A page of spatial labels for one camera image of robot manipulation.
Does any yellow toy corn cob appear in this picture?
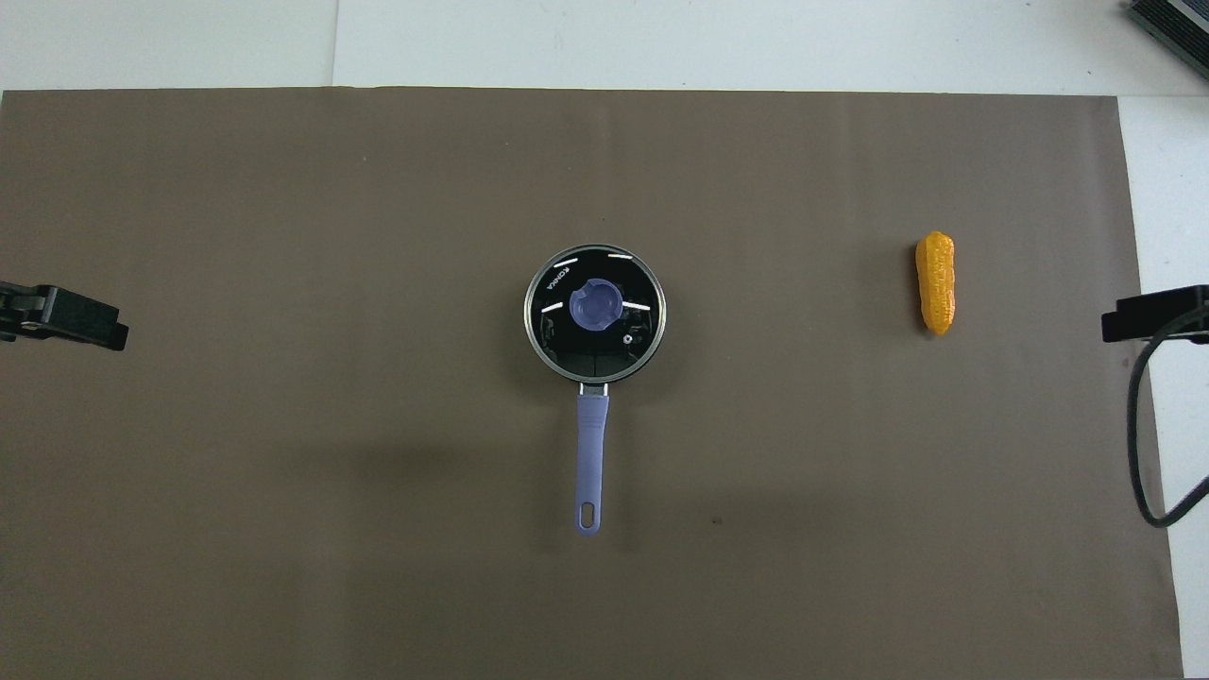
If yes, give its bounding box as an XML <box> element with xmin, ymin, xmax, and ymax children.
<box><xmin>914</xmin><ymin>230</ymin><xmax>957</xmax><ymax>336</ymax></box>

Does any glass lid purple knob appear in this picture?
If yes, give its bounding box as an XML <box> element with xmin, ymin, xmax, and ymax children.
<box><xmin>524</xmin><ymin>244</ymin><xmax>668</xmax><ymax>385</ymax></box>

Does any dark ribbed metal device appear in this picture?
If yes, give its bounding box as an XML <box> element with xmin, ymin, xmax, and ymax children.
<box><xmin>1127</xmin><ymin>0</ymin><xmax>1209</xmax><ymax>69</ymax></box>

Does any brown table mat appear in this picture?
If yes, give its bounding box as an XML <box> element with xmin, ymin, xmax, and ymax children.
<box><xmin>0</xmin><ymin>87</ymin><xmax>1186</xmax><ymax>680</ymax></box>

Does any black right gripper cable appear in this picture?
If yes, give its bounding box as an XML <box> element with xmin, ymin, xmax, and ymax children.
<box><xmin>1127</xmin><ymin>302</ymin><xmax>1209</xmax><ymax>530</ymax></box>

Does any black saucepan purple handle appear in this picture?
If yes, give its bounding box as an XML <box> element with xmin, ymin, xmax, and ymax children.
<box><xmin>524</xmin><ymin>244</ymin><xmax>669</xmax><ymax>537</ymax></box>

